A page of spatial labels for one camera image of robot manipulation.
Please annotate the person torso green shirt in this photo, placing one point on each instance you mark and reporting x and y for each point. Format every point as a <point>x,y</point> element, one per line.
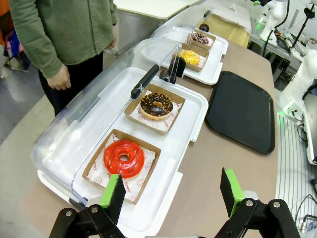
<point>81,27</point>

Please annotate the stainless steel cabinet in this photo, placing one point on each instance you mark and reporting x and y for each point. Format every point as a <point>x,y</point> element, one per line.
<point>138,29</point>

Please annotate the person black trousers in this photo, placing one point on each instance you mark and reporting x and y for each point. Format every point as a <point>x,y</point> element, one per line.
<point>81,74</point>

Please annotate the brown cardboard donut box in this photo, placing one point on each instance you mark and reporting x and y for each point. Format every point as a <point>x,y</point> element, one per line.
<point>211,38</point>
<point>133,116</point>
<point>92,163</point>
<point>201,53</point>

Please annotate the person right forearm green sleeve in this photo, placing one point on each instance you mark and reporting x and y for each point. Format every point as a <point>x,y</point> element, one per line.
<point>37,42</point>

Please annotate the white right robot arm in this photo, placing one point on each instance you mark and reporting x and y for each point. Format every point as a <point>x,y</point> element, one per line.
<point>297,84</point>

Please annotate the brown corrugated cardboard sheet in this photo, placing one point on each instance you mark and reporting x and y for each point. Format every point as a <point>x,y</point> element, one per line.
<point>230,32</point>

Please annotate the grey striped mat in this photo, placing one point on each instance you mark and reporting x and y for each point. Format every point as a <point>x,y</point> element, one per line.
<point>292,161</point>

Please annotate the person right hand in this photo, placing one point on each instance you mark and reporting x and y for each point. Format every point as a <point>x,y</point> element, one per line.
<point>59,79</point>

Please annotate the white display case base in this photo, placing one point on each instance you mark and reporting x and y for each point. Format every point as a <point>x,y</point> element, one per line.
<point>210,72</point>
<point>190,111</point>

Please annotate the person left hand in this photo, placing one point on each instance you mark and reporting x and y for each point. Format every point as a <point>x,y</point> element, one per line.
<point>112,43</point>

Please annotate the person left forearm green sleeve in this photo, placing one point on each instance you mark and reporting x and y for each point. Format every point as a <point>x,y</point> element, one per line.
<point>113,15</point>

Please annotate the black plastic serving tray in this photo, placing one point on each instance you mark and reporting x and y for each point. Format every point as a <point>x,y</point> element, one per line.
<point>241,111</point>

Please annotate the black lid hinge bracket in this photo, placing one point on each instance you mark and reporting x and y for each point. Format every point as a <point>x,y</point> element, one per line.
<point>178,67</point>

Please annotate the white red printed paper liner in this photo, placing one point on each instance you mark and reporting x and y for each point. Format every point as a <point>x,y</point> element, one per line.
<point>161,124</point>
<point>147,162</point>

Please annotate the brown round lid knob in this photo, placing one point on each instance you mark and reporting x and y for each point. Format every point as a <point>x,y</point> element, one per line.
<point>164,75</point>
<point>204,27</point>

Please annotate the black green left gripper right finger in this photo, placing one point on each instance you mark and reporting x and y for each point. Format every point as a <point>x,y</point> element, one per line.
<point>231,191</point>

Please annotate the beige board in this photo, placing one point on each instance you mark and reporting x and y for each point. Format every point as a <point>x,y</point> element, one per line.
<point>153,7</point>

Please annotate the black camera stand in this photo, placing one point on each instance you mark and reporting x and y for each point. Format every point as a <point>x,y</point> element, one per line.
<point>303,27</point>

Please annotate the chocolate donut with coloured sprinkles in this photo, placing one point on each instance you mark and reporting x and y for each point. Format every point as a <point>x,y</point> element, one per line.
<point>200,38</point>

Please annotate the chocolate donut with nut bits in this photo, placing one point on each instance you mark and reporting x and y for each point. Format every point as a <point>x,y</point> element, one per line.
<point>148,105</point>

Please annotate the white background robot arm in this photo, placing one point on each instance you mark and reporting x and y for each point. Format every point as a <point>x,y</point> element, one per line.
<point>273,17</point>

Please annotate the red glazed donut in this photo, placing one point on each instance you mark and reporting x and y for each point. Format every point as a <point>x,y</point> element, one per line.
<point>114,158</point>

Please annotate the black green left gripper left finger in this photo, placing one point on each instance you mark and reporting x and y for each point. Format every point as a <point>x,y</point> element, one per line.
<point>112,196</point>

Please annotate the blue fabric item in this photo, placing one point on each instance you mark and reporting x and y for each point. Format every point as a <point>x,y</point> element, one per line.
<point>16,49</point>

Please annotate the white ridged plastic block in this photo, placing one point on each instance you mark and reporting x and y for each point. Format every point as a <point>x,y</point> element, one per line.
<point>235,16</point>

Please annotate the yellow sprinkled donut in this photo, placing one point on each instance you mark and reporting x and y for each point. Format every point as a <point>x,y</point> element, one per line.
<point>190,56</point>

